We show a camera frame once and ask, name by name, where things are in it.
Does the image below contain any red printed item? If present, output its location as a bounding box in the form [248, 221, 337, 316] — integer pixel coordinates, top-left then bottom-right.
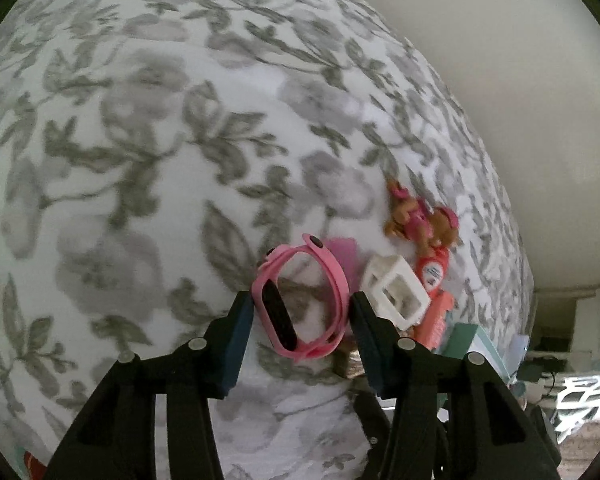
[22, 450, 48, 476]

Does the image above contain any coral eraser pack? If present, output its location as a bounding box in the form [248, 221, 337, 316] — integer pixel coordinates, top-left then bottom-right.
[410, 290, 456, 353]

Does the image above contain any red glue stick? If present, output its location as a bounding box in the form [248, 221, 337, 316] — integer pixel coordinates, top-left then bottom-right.
[414, 247, 451, 293]

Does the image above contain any small gold brown block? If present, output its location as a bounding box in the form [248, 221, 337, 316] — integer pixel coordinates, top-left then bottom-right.
[332, 345, 369, 379]

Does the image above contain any white laundry basket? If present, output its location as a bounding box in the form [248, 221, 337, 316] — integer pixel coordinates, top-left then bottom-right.
[555, 370, 600, 443]

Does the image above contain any teal shallow box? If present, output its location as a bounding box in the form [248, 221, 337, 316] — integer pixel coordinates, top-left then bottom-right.
[445, 322, 511, 386]

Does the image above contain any white shelf unit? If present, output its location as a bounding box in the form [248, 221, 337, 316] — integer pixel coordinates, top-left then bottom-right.
[530, 285, 600, 361]

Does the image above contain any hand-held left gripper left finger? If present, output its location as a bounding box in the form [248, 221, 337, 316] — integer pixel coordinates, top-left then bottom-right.
[42, 290, 255, 480]

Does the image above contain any pink smart band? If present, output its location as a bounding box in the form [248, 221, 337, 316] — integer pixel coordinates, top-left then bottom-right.
[250, 233, 351, 363]

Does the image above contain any grey floral blanket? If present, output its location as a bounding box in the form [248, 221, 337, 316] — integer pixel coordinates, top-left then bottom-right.
[0, 0, 536, 480]

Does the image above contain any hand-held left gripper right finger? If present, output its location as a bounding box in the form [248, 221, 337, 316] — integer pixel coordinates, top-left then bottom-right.
[348, 291, 563, 480]

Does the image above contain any pink dog figurine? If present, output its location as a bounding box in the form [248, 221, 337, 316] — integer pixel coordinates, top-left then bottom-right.
[384, 180, 460, 256]

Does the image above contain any pink rectangular block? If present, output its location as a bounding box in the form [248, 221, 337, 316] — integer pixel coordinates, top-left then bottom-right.
[325, 236, 360, 286]

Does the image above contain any white square frame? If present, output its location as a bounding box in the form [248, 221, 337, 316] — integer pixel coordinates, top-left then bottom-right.
[360, 254, 431, 332]

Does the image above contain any black power adapter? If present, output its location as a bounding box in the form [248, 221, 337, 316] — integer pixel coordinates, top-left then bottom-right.
[519, 362, 548, 386]

